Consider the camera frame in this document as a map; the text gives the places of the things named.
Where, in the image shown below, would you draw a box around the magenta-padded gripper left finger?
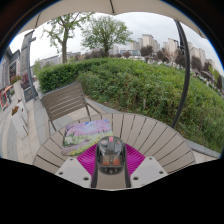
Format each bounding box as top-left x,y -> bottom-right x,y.
54,143 -> 100,189

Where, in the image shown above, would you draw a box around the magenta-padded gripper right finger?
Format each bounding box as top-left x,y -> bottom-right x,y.
123,143 -> 169,189

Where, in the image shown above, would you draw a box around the transparent grey computer mouse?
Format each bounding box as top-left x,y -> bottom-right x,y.
95,135 -> 127,176

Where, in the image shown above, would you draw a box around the flower print mouse pad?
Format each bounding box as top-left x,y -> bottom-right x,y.
60,118 -> 115,157

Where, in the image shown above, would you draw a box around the brown slatted chair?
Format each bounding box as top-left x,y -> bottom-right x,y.
40,81 -> 101,132

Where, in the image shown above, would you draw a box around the white planter with flowers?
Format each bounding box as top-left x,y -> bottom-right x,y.
9,75 -> 23,103
10,105 -> 30,140

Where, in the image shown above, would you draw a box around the dark curved parasol pole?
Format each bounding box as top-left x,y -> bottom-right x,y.
170,19 -> 192,130

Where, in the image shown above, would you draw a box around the grey shopfront building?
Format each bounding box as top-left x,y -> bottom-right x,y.
0,49 -> 22,112

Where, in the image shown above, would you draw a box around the dark tall sign pillar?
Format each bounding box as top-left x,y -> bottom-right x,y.
19,29 -> 38,103

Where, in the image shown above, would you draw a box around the distant apartment buildings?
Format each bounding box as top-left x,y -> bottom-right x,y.
36,33 -> 218,73

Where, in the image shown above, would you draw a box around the tall thin-crowned tree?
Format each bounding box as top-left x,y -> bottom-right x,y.
43,12 -> 95,65

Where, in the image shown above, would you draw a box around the round bushy green tree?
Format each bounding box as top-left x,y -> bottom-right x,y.
80,14 -> 135,58

